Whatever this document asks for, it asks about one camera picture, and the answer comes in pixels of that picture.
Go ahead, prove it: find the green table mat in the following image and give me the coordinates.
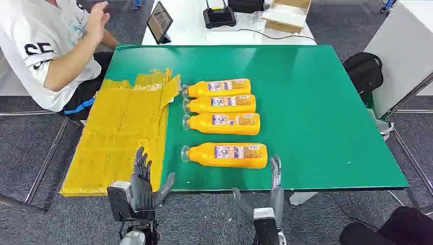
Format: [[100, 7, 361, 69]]
[[103, 44, 410, 194]]

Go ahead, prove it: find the black case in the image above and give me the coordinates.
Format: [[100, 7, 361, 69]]
[[227, 0, 266, 14]]

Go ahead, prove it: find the open cardboard box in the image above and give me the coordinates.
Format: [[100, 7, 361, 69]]
[[262, 0, 312, 35]]

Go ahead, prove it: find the orange drink bottle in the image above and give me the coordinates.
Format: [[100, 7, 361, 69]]
[[182, 94, 257, 114], [182, 112, 261, 136], [181, 78, 252, 100], [181, 142, 268, 169]]

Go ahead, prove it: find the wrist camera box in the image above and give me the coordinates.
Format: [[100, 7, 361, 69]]
[[253, 208, 281, 245], [107, 181, 133, 222]]

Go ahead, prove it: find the metal table frame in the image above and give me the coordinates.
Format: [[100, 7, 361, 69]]
[[0, 110, 84, 214], [386, 110, 433, 217]]

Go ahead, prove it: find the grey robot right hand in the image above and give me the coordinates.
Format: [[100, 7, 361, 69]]
[[232, 155, 285, 228]]

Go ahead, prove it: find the robot's black leg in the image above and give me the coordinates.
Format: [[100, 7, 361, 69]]
[[339, 206, 433, 245]]

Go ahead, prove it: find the black cable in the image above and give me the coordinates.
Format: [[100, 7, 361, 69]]
[[236, 29, 317, 43]]

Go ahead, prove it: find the white table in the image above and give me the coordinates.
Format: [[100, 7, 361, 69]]
[[141, 0, 318, 46]]

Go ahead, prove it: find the black backpack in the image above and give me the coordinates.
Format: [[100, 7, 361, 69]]
[[342, 52, 384, 102]]

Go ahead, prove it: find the person's right hand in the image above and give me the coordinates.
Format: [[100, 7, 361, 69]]
[[86, 2, 111, 43]]

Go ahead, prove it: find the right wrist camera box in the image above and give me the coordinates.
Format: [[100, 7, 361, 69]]
[[253, 208, 281, 245]]

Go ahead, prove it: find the blue strap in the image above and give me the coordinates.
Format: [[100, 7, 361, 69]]
[[63, 97, 96, 116]]

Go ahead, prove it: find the black device with antennas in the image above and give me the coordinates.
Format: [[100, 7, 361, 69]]
[[203, 0, 237, 30]]

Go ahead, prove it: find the black tablet on stand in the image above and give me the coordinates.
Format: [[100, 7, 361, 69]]
[[146, 1, 174, 45]]

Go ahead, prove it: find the white table foot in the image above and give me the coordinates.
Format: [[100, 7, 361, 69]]
[[289, 191, 319, 206]]

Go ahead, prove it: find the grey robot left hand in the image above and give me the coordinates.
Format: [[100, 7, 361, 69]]
[[129, 146, 176, 212]]

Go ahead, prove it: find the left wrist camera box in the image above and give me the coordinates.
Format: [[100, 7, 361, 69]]
[[107, 181, 133, 222]]

